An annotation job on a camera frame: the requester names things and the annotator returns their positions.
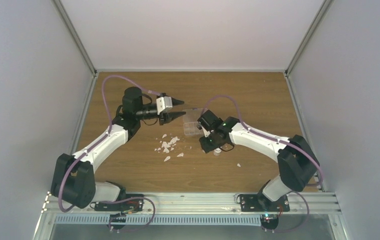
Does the white slotted cable duct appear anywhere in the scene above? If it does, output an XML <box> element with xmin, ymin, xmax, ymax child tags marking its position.
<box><xmin>54</xmin><ymin>213</ymin><xmax>261</xmax><ymax>227</ymax></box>

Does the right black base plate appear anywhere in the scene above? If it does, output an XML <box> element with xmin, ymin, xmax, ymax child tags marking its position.
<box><xmin>236</xmin><ymin>193</ymin><xmax>290</xmax><ymax>214</ymax></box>

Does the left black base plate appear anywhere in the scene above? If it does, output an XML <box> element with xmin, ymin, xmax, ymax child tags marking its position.
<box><xmin>89</xmin><ymin>194</ymin><xmax>144</xmax><ymax>212</ymax></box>

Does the white pill fragments pile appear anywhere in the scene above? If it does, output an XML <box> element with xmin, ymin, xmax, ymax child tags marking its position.
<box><xmin>153</xmin><ymin>133</ymin><xmax>186</xmax><ymax>163</ymax></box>

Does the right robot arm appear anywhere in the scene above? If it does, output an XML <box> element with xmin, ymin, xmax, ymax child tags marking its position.
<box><xmin>198</xmin><ymin>110</ymin><xmax>319</xmax><ymax>203</ymax></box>

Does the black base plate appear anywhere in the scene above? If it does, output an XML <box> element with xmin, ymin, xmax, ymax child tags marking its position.
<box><xmin>89</xmin><ymin>194</ymin><xmax>144</xmax><ymax>212</ymax></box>
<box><xmin>236</xmin><ymin>193</ymin><xmax>290</xmax><ymax>214</ymax></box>

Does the aluminium front rail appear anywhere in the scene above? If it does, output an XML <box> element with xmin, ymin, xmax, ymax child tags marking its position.
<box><xmin>42</xmin><ymin>191</ymin><xmax>342</xmax><ymax>215</ymax></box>

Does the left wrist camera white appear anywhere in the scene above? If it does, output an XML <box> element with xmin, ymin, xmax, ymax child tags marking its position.
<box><xmin>156</xmin><ymin>96</ymin><xmax>173</xmax><ymax>115</ymax></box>

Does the capped white pill bottle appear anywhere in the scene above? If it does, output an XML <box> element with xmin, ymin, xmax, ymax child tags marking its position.
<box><xmin>213</xmin><ymin>148</ymin><xmax>222</xmax><ymax>156</ymax></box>

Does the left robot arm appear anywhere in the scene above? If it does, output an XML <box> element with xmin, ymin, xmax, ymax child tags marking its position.
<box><xmin>50</xmin><ymin>87</ymin><xmax>185</xmax><ymax>213</ymax></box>

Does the clear plastic pill organizer box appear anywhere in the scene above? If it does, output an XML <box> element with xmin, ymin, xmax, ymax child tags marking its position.
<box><xmin>182</xmin><ymin>108</ymin><xmax>204</xmax><ymax>137</ymax></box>

